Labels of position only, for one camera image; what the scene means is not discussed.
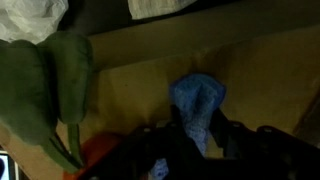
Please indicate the white towel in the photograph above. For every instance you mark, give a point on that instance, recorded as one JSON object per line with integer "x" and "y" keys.
{"x": 156, "y": 7}

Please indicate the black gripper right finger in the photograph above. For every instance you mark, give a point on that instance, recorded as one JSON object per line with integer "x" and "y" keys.
{"x": 253, "y": 150}

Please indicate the large cardboard box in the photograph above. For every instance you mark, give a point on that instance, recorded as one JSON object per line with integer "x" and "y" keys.
{"x": 260, "y": 76}

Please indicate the white plastic bag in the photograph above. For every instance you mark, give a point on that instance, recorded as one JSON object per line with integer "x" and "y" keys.
{"x": 28, "y": 18}

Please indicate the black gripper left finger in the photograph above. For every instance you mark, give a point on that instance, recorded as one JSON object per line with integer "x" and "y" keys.
{"x": 156, "y": 150}

